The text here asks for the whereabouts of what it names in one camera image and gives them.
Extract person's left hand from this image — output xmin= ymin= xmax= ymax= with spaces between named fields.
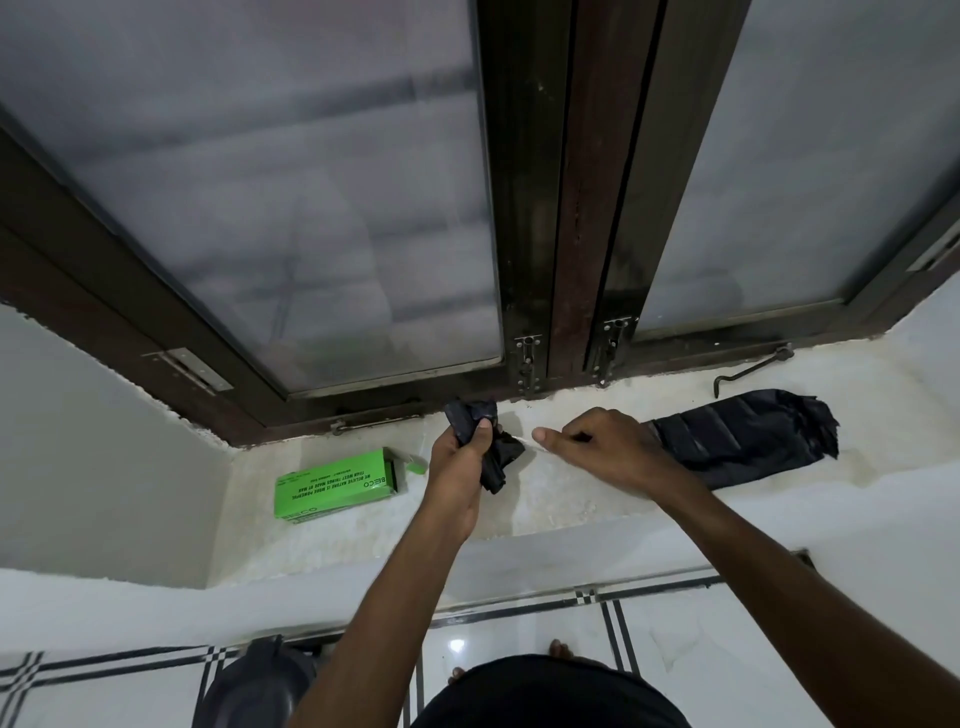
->
xmin=423 ymin=418 xmax=498 ymax=540

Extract person's right hand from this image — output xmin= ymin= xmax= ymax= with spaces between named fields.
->
xmin=531 ymin=407 xmax=690 ymax=513

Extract black garbage bag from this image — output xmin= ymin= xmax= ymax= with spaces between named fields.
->
xmin=442 ymin=398 xmax=527 ymax=495

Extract person's right forearm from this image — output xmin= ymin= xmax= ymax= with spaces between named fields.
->
xmin=657 ymin=480 xmax=960 ymax=728

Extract person's left forearm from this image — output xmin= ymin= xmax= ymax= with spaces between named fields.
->
xmin=287 ymin=513 xmax=483 ymax=728

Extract metal window bolt latch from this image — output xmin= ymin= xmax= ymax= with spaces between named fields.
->
xmin=513 ymin=334 xmax=543 ymax=397
xmin=591 ymin=315 xmax=636 ymax=388

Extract metal window stay hook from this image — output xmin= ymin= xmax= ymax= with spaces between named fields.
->
xmin=711 ymin=344 xmax=795 ymax=399
xmin=329 ymin=414 xmax=445 ymax=437

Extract green cardboard box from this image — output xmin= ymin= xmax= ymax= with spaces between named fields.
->
xmin=273 ymin=447 xmax=429 ymax=525

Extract roll of black garbage bags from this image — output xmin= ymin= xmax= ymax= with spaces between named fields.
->
xmin=643 ymin=388 xmax=840 ymax=492

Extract person's black shirt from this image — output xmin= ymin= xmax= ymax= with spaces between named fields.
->
xmin=411 ymin=654 xmax=693 ymax=728

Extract metal window hinge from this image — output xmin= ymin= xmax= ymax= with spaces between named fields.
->
xmin=905 ymin=223 xmax=960 ymax=273
xmin=145 ymin=346 xmax=236 ymax=396

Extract black waste bin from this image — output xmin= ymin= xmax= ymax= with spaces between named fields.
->
xmin=192 ymin=635 xmax=321 ymax=728

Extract frosted glass window sash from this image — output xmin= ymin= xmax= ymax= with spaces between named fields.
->
xmin=0 ymin=0 xmax=504 ymax=396
xmin=634 ymin=0 xmax=960 ymax=335

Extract brown wooden window frame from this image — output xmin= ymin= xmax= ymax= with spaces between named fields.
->
xmin=0 ymin=0 xmax=960 ymax=449

